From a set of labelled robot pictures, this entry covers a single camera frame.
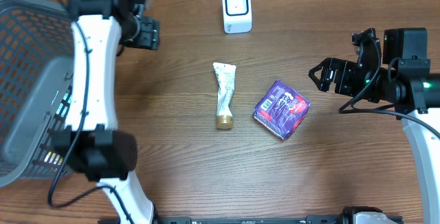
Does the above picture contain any purple pad package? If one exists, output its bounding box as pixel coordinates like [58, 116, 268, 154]
[253, 80, 311, 140]

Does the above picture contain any white tube gold cap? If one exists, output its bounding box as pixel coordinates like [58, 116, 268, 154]
[213, 63, 237, 130]

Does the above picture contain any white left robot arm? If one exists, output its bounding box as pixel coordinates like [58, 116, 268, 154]
[51, 0, 160, 224]

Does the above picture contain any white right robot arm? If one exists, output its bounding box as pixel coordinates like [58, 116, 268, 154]
[309, 27, 439, 223]

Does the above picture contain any white barcode scanner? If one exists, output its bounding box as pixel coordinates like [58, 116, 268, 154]
[222, 0, 252, 34]

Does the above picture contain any grey plastic basket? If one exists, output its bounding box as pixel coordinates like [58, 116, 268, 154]
[1, 0, 74, 186]

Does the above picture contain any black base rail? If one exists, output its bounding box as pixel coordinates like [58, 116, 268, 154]
[98, 205, 405, 224]

